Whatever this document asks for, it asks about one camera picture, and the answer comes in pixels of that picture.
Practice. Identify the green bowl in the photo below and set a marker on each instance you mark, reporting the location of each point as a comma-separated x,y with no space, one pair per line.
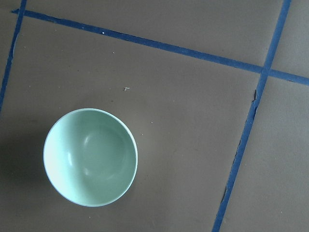
90,157

